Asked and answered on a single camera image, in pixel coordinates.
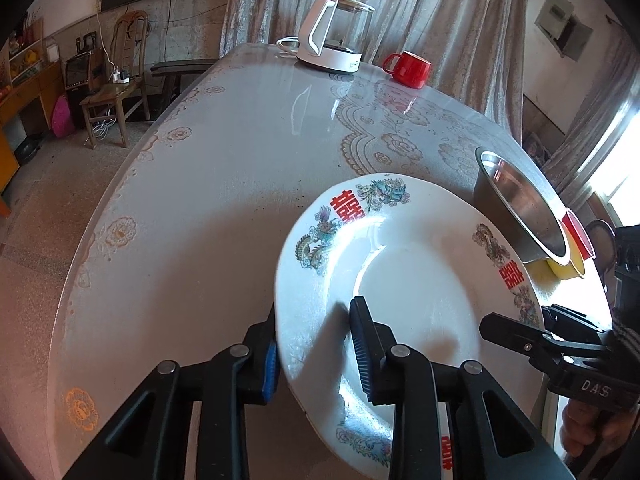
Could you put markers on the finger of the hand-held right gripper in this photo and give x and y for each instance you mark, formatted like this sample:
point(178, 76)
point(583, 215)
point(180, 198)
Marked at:
point(575, 327)
point(510, 332)

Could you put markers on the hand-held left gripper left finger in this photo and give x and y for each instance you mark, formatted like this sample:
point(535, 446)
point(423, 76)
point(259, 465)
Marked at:
point(270, 366)

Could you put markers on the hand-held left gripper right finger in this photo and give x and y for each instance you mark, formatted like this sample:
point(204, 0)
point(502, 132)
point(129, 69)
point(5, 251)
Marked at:
point(362, 360)

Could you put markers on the yellow bowl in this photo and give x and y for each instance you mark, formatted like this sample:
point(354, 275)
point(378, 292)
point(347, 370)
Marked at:
point(562, 267)

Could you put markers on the white dragon print plate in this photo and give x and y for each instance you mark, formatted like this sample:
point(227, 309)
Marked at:
point(425, 270)

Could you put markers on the stainless steel bowl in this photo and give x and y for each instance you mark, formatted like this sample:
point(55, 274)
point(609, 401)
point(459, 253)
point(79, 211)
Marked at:
point(520, 210)

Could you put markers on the person's right hand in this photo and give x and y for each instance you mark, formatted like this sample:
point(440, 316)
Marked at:
point(580, 430)

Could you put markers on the red bowl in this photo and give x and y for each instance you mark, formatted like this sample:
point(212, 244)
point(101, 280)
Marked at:
point(577, 232)

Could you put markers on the floral lace tablecloth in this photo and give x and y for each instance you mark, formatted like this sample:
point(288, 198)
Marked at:
point(225, 160)

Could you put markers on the beige patterned curtain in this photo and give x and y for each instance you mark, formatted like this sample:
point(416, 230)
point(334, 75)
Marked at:
point(595, 110)
point(400, 5)

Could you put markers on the red mug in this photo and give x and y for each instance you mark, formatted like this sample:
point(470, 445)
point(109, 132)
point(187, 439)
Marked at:
point(410, 70)

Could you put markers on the dark wooden bench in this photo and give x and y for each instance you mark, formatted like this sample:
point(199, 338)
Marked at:
point(182, 66)

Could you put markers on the wooden chair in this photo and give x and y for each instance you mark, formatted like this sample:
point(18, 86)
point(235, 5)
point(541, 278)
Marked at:
point(112, 95)

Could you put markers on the pink bag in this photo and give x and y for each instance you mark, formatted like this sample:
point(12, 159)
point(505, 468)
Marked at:
point(62, 117)

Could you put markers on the white glass electric kettle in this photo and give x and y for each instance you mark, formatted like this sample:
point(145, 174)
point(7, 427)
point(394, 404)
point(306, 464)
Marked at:
point(340, 35)

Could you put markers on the white power strip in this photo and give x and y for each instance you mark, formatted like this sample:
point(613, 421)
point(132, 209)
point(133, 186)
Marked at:
point(121, 76)

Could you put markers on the small black monitor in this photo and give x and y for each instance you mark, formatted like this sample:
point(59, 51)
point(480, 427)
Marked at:
point(80, 72)

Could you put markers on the yellow wooden cabinet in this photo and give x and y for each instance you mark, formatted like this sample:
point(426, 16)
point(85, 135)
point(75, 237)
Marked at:
point(30, 90)

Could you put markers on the grey wall meter box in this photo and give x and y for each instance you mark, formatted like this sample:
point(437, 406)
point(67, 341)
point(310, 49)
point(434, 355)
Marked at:
point(562, 22)

